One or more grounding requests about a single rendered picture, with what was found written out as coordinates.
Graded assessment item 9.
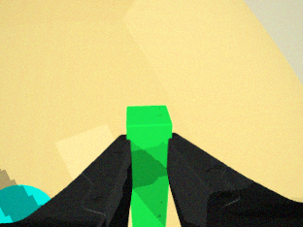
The cyan circle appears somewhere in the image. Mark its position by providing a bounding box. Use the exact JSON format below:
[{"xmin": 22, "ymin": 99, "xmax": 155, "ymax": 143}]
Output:
[{"xmin": 0, "ymin": 184, "xmax": 50, "ymax": 223}]

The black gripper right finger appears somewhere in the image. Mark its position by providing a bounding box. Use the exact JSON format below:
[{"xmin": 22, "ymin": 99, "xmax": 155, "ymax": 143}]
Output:
[{"xmin": 167, "ymin": 132, "xmax": 303, "ymax": 227}]

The green rectangular post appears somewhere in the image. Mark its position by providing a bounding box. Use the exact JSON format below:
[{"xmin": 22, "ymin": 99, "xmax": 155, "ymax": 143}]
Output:
[{"xmin": 125, "ymin": 106, "xmax": 174, "ymax": 227}]

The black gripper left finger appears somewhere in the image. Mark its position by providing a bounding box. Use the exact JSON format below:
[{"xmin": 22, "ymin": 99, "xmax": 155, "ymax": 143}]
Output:
[{"xmin": 0, "ymin": 134, "xmax": 132, "ymax": 227}]

